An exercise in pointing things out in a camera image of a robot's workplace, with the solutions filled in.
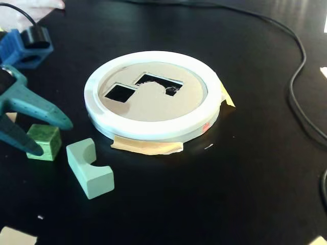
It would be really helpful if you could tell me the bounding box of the teal gripper with motor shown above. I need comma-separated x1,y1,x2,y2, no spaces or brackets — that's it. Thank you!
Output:
0,63,74,157

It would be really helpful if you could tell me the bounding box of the pale green U shape block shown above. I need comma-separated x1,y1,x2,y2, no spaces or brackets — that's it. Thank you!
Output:
66,137,115,200

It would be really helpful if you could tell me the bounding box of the pale human hand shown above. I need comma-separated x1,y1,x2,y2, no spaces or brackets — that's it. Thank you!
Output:
0,0,65,24

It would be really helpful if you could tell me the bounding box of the pale paper scrap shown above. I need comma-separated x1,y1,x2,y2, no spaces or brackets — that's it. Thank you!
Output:
4,112,18,124
310,235,327,245
0,226,38,245

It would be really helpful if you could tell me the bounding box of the green wooden cube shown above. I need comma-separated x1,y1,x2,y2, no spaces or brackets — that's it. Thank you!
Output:
26,124,62,162

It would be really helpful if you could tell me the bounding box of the wide tan masking tape strip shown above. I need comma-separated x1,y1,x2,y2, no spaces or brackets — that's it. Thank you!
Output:
110,136,185,156

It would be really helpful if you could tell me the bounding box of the white round container lid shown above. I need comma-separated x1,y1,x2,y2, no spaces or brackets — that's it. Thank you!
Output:
83,51,222,143

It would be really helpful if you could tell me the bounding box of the tan cardboard disc with holes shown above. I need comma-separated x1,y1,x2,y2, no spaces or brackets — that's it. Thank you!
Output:
98,61,208,123

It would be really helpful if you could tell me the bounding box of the small yellow masking tape piece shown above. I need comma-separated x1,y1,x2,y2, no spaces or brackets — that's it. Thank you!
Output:
219,83,236,108

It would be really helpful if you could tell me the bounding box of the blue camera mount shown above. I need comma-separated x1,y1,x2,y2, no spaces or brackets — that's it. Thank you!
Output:
0,29,55,70

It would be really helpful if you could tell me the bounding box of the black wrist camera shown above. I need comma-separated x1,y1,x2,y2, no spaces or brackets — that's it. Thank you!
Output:
26,25,51,49

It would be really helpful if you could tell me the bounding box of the thin black camera cable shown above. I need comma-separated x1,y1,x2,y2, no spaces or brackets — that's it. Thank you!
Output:
0,3,37,28

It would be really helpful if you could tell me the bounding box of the long black cable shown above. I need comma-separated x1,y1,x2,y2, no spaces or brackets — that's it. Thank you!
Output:
150,0,327,142

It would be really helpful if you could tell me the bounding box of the short black cable loop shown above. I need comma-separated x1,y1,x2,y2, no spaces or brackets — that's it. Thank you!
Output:
319,169,327,215

